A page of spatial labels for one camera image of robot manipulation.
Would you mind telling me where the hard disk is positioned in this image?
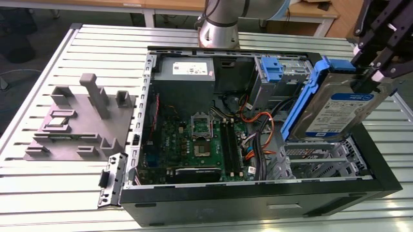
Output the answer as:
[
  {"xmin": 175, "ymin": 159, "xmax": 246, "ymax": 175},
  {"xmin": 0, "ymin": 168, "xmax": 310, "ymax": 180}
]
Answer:
[{"xmin": 280, "ymin": 56, "xmax": 397, "ymax": 143}]

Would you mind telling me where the metal socket cover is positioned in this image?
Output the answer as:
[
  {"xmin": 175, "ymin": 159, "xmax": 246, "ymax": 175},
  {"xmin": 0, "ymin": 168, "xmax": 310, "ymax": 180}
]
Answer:
[{"xmin": 189, "ymin": 112, "xmax": 214, "ymax": 141}]

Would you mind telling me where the black graphics card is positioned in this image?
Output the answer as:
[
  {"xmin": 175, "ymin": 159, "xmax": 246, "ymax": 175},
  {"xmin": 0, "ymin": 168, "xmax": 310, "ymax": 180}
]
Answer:
[{"xmin": 165, "ymin": 166, "xmax": 223, "ymax": 184}]

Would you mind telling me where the black cable bundle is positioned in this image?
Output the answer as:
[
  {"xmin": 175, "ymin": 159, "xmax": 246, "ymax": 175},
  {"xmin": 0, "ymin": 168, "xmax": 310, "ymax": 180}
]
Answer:
[{"xmin": 252, "ymin": 94, "xmax": 310, "ymax": 181}]

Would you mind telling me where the green motherboard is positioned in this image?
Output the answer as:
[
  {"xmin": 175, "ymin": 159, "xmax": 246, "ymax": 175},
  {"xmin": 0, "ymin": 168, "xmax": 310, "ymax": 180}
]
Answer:
[{"xmin": 137, "ymin": 116, "xmax": 259, "ymax": 184}]

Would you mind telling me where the grey parts rack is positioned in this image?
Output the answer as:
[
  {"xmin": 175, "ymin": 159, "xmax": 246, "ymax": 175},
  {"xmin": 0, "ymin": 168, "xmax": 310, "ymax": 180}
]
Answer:
[{"xmin": 24, "ymin": 73, "xmax": 137, "ymax": 162}]

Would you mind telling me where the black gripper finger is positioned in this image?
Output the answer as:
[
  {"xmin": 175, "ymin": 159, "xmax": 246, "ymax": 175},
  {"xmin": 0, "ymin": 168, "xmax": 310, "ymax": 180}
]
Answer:
[
  {"xmin": 351, "ymin": 29, "xmax": 413, "ymax": 94},
  {"xmin": 351, "ymin": 0, "xmax": 413, "ymax": 65}
]

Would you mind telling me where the red twisted wire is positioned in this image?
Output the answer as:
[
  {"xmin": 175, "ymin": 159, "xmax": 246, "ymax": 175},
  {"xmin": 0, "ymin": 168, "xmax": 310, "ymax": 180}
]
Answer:
[{"xmin": 148, "ymin": 93, "xmax": 161, "ymax": 145}]

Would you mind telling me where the grey power supply unit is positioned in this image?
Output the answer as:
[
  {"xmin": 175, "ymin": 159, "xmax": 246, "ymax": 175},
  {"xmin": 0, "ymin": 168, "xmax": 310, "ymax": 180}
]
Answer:
[{"xmin": 149, "ymin": 57, "xmax": 216, "ymax": 118}]

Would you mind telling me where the orange wire bundle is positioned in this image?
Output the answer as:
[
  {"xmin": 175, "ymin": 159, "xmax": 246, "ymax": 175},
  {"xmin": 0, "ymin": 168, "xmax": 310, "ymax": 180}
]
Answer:
[{"xmin": 239, "ymin": 111, "xmax": 278, "ymax": 161}]

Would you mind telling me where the metal optical drive cage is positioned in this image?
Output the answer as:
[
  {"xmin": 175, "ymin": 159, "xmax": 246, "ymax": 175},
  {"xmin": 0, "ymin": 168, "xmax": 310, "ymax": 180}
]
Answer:
[{"xmin": 250, "ymin": 55, "xmax": 316, "ymax": 114}]

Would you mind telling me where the black office chair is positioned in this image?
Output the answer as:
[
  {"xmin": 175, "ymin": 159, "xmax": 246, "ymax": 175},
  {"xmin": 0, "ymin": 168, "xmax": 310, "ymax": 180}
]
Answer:
[{"xmin": 0, "ymin": 7, "xmax": 36, "ymax": 63}]

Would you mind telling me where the green RAM stick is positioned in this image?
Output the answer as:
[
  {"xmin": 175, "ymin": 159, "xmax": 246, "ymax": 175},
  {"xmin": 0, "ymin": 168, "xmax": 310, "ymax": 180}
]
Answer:
[{"xmin": 48, "ymin": 135, "xmax": 83, "ymax": 141}]

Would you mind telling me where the black PC case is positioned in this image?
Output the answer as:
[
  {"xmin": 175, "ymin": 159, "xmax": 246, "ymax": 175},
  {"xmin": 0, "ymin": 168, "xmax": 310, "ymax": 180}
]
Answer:
[{"xmin": 119, "ymin": 45, "xmax": 403, "ymax": 228}]

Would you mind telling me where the CPU socket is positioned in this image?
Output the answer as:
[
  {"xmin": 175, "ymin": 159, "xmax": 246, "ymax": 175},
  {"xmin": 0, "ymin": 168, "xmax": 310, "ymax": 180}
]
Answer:
[{"xmin": 192, "ymin": 140, "xmax": 215, "ymax": 159}]

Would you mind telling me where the black RAM slot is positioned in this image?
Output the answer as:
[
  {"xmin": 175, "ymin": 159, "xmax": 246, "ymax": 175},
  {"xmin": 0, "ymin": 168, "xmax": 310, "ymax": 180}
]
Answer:
[
  {"xmin": 219, "ymin": 117, "xmax": 232, "ymax": 176},
  {"xmin": 227, "ymin": 117, "xmax": 242, "ymax": 176},
  {"xmin": 223, "ymin": 117, "xmax": 236, "ymax": 176}
]

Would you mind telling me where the metal rear bracket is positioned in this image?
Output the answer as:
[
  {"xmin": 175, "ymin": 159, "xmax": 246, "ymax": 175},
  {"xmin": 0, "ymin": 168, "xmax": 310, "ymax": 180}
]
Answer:
[{"xmin": 97, "ymin": 152, "xmax": 129, "ymax": 209}]

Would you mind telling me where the metal disk bay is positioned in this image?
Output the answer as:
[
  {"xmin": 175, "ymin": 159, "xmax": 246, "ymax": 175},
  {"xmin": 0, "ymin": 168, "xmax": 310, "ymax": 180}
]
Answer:
[{"xmin": 279, "ymin": 141, "xmax": 369, "ymax": 181}]

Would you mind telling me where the brown cabinet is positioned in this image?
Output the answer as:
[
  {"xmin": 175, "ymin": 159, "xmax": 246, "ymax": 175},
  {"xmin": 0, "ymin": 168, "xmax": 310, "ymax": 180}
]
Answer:
[{"xmin": 324, "ymin": 0, "xmax": 367, "ymax": 49}]

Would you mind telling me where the blue drive latch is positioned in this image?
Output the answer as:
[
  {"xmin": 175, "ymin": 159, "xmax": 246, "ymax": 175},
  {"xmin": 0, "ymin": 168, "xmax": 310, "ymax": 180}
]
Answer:
[{"xmin": 262, "ymin": 56, "xmax": 284, "ymax": 83}]

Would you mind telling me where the silver CPU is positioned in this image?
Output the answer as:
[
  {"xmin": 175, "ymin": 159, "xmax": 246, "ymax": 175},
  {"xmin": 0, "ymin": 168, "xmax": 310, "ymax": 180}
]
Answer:
[{"xmin": 44, "ymin": 117, "xmax": 71, "ymax": 128}]

